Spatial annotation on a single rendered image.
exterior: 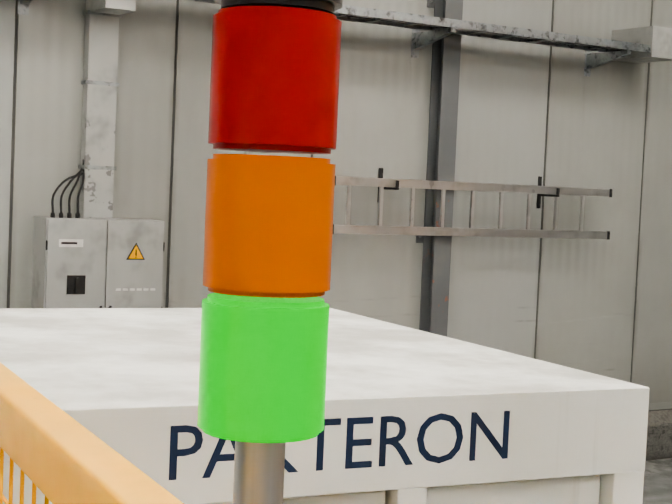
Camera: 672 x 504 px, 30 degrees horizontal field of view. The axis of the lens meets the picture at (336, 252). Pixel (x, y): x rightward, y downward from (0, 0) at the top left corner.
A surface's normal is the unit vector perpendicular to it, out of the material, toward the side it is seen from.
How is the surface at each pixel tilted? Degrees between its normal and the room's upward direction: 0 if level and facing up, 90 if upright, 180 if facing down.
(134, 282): 90
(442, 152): 90
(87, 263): 90
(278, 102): 90
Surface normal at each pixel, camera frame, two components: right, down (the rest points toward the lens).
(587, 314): 0.52, 0.07
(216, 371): -0.67, 0.01
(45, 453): -0.90, -0.02
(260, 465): 0.18, 0.06
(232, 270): -0.45, 0.03
